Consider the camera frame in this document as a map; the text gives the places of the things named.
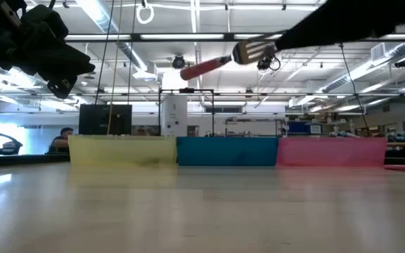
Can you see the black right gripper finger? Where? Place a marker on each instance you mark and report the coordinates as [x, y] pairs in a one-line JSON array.
[[304, 35]]

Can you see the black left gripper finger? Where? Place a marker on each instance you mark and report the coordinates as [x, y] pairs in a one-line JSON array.
[[62, 88], [72, 66]]

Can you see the white air vent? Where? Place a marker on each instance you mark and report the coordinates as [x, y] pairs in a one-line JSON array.
[[378, 51]]

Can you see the black monitor panel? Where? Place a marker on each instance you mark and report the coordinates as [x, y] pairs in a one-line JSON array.
[[97, 119]]

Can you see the black ceiling device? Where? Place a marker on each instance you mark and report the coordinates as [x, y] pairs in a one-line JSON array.
[[403, 63]]

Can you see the person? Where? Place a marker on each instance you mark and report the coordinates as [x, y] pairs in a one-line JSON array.
[[63, 140]]

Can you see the yellow plastic bin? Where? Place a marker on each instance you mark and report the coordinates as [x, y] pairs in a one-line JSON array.
[[118, 151]]

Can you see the blue storage crate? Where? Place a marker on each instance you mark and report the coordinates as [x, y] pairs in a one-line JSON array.
[[295, 127]]

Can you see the background metal shelving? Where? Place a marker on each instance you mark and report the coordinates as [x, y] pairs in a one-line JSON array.
[[251, 121]]

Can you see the white cylindrical machine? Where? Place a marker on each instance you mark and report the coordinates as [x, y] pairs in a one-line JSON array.
[[174, 116]]

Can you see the overhead light bar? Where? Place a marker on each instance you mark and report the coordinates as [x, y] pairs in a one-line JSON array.
[[181, 36]]

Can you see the pink plastic bin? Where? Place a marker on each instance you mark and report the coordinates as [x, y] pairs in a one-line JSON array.
[[329, 151]]

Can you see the blue plastic bin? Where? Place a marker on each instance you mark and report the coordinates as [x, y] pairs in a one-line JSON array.
[[223, 151]]

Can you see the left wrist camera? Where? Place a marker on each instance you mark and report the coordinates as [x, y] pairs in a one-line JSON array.
[[44, 21]]

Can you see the black overhead camera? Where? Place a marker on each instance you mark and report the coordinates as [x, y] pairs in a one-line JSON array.
[[267, 65]]

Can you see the black dome camera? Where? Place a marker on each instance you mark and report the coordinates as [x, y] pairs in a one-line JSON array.
[[178, 62]]

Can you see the black metal frame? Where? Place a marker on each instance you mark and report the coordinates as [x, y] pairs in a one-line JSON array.
[[188, 90]]

